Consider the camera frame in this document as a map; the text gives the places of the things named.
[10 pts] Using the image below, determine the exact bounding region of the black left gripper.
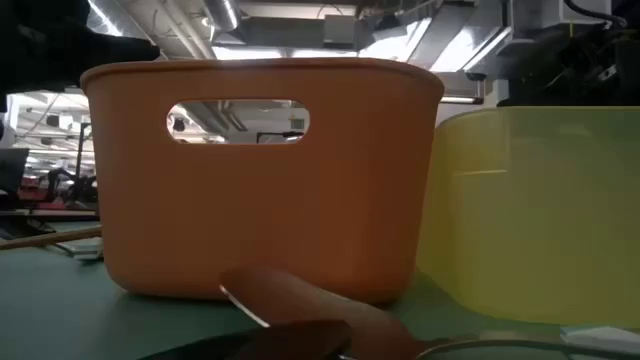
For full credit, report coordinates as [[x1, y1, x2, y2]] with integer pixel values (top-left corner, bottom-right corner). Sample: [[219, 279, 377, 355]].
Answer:
[[59, 0, 162, 92]]

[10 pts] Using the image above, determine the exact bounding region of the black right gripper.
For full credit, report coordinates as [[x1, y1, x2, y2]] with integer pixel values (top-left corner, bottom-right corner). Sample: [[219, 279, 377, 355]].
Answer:
[[499, 24, 616, 107]]

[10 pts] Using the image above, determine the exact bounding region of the yellow-green plastic bin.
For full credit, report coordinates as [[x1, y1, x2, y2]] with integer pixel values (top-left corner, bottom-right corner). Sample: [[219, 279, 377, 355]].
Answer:
[[414, 104, 640, 331]]

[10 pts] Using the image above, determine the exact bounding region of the orange plastic bin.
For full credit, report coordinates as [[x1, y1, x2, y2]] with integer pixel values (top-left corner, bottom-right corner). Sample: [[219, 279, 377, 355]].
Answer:
[[79, 56, 446, 307]]

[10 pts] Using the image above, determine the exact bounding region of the copper-gold metal spoon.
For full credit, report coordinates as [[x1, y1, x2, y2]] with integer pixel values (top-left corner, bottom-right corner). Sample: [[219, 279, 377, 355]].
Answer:
[[0, 225, 104, 251]]

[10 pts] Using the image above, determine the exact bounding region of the black monitor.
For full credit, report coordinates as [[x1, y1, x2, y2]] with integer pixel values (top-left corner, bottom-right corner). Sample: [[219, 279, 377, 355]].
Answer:
[[0, 147, 30, 197]]

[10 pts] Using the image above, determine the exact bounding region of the grey ceiling unit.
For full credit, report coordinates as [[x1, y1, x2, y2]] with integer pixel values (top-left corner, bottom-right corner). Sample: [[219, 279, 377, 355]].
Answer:
[[322, 13, 359, 50]]

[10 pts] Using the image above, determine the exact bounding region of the green table mat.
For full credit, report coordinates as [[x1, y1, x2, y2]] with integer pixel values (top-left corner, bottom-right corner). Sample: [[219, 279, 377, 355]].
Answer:
[[0, 219, 640, 360]]

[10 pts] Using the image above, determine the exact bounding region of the large silver ceiling duct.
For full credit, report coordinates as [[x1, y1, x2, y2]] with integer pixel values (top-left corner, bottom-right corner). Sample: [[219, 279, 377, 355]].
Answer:
[[87, 0, 216, 60]]

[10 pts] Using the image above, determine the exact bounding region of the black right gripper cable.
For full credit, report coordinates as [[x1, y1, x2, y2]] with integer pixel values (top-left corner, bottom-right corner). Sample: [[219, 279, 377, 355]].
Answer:
[[563, 0, 629, 29]]

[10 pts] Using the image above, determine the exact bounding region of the black metal frame stand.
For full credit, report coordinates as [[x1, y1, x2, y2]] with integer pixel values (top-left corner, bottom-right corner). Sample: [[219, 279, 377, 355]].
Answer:
[[73, 121, 97, 205]]

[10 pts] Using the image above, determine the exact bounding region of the black metal table frame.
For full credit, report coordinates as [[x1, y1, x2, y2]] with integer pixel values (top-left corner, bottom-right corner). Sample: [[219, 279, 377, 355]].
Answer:
[[0, 208, 100, 222]]

